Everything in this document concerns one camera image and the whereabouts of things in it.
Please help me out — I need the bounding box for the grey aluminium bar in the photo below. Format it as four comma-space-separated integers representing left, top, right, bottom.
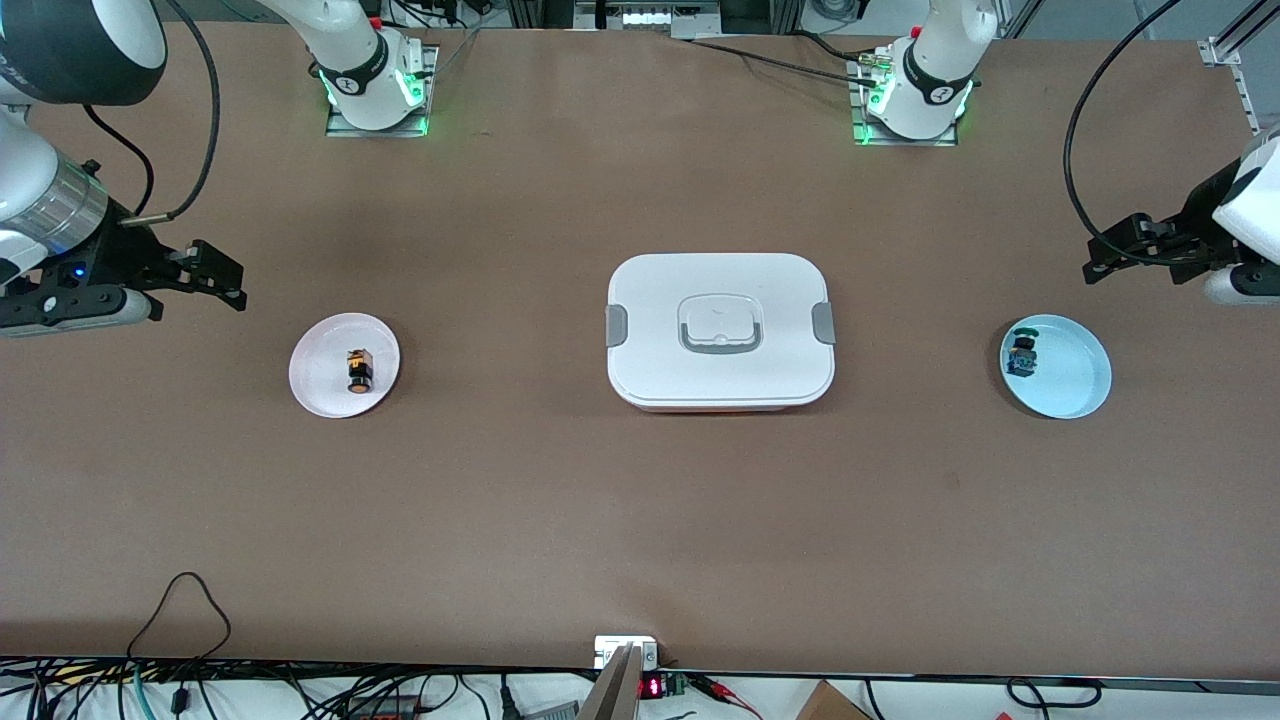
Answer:
578, 643, 643, 720

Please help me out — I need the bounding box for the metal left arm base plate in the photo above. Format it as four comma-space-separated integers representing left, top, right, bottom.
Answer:
848, 55, 961, 148

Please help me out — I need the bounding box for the light blue round plate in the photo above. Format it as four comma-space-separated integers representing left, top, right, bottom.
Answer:
1000, 315, 1113, 420

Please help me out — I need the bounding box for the white lidded lunch box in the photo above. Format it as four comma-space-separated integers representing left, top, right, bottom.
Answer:
605, 252, 837, 414

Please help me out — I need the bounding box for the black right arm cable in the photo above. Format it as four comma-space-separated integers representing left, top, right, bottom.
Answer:
85, 0, 223, 226

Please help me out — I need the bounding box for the blue green push-button switch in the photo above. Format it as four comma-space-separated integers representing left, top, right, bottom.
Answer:
1005, 326, 1041, 379

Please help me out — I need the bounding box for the black cable to arm base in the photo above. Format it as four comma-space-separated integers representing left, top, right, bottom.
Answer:
675, 35, 886, 86

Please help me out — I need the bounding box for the small white power box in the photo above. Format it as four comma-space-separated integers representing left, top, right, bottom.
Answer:
594, 636, 659, 669

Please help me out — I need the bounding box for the lit control box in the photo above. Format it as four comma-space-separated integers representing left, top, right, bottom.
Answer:
575, 0, 721, 36

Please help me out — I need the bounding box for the pink round plate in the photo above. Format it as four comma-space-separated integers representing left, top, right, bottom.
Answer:
289, 313, 401, 419

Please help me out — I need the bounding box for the brown cardboard piece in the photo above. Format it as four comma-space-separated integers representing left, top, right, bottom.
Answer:
795, 680, 873, 720

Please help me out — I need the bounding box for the aluminium frame corner bracket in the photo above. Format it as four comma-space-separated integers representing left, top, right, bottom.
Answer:
1198, 0, 1280, 133

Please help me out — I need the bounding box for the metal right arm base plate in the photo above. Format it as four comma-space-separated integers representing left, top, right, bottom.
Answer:
325, 45, 439, 139

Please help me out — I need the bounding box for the looped black table cable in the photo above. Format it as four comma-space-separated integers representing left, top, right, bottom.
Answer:
127, 572, 233, 663

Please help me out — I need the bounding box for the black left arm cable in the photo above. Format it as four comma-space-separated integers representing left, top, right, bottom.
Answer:
1063, 0, 1186, 267

